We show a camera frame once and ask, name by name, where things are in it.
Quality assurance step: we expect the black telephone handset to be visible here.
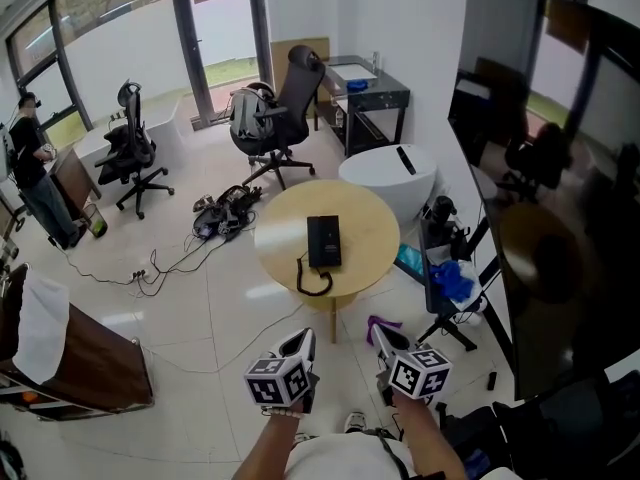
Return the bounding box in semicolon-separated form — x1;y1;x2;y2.
306;215;322;268

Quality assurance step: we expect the black cylindrical device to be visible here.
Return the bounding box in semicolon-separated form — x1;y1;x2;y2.
428;195;459;232

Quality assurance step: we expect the black metal side table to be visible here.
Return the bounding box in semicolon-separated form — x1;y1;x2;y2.
313;54;412;158

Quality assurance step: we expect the black display stand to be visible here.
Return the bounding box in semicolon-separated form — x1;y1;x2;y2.
417;202;519;369

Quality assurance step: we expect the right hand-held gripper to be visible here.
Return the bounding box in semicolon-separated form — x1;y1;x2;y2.
372;325;454;408

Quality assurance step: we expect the person's white shirt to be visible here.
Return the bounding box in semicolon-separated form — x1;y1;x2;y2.
283;431;419;480

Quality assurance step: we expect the black chair with grey armrest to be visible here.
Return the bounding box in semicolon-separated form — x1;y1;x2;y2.
439;365;640;480

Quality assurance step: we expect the white sheet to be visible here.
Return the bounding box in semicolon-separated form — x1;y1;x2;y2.
331;63;377;82

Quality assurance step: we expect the green mesh waste bin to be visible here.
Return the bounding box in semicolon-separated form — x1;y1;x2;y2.
81;201;110;240

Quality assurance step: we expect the person's left forearm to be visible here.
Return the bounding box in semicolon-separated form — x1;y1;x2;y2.
231;410;307;480

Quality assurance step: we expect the pile of black gear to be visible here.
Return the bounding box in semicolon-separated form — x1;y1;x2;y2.
192;183;265;243

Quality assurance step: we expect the white cloth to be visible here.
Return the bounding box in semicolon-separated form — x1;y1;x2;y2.
11;266;72;385

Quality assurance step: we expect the large black display screen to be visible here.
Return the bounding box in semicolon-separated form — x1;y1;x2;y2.
446;0;640;402

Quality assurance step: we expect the black floor cable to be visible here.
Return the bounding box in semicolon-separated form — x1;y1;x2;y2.
48;235;214;300

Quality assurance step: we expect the black telephone with cord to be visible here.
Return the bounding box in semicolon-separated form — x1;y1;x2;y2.
306;214;344;270

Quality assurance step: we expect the blue cloth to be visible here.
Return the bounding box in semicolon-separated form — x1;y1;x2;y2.
429;260;476;305

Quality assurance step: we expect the black shoulder strap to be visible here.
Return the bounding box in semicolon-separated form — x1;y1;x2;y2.
363;426;447;480

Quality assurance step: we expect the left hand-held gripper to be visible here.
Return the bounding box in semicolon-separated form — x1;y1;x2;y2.
243;328;322;415

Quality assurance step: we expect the teal packet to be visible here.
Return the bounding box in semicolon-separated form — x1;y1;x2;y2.
396;242;426;283

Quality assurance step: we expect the wooden rolling shelf cart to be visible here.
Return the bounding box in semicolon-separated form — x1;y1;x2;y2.
0;261;155;423

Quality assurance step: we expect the black remote control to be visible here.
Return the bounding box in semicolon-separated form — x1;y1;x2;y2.
395;144;418;176

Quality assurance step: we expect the brown wooden desk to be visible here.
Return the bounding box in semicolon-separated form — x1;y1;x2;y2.
48;146;103;219

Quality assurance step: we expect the white bead bracelet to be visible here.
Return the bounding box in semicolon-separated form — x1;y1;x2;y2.
259;405;306;420

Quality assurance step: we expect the round light wooden table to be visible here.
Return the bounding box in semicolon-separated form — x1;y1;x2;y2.
253;178;402;344

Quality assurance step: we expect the black phone cord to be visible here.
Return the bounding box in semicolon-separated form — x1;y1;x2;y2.
295;250;335;298

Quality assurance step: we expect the black office chair with headrest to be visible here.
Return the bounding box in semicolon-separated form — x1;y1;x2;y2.
228;44;327;192

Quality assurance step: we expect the black framed glass window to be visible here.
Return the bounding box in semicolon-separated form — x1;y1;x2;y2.
4;0;275;132

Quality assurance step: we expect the black mesh office chair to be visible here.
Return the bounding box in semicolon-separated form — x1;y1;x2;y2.
93;79;176;221

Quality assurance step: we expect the brown cardboard sheet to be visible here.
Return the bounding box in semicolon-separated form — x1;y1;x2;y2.
270;36;331;105

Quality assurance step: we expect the person's right forearm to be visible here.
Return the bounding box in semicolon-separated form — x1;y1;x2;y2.
392;392;470;480

